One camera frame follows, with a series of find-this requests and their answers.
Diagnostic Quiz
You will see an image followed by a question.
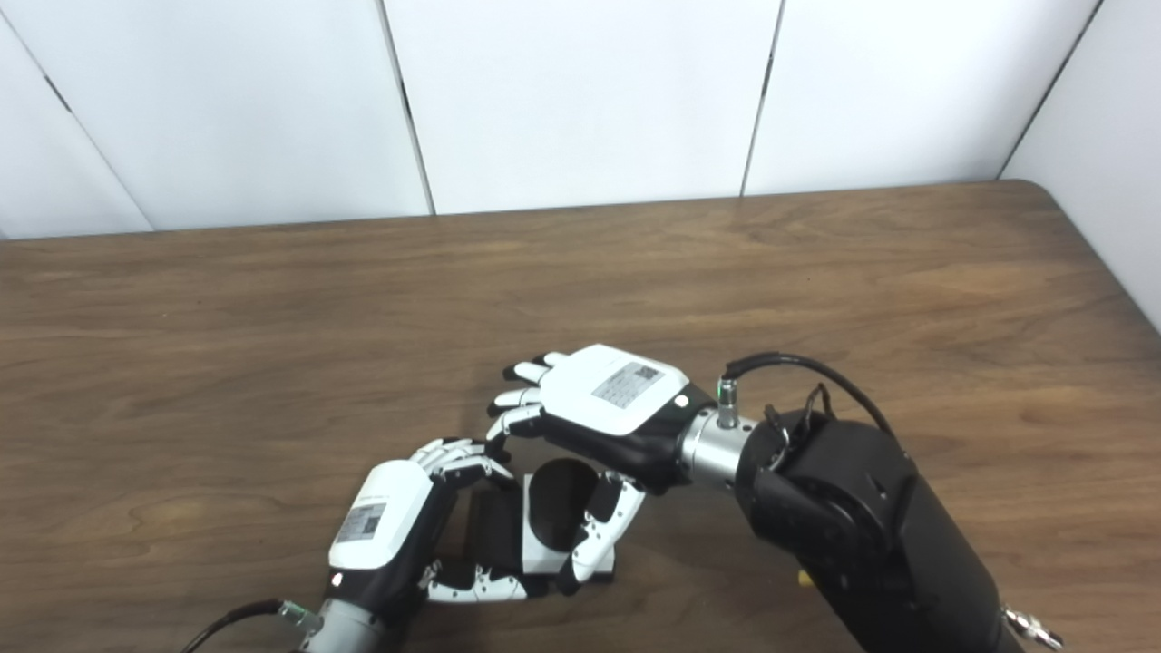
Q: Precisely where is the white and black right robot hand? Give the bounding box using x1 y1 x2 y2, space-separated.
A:
487 344 717 597

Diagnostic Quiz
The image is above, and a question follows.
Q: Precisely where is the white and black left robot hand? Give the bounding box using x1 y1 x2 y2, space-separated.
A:
328 438 550 627

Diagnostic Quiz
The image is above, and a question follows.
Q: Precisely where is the black peg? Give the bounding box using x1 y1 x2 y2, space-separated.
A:
467 458 601 574

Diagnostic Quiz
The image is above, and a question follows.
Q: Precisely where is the white square piece with hole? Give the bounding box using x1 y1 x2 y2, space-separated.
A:
520 472 618 582

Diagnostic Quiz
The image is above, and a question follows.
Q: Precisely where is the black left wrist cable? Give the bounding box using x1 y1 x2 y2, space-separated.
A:
180 599 325 653

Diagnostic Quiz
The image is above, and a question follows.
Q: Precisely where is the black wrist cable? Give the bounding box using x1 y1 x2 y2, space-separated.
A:
719 352 897 438
180 599 325 653

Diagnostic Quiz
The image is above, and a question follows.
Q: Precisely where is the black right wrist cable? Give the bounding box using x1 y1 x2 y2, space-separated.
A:
719 352 897 438

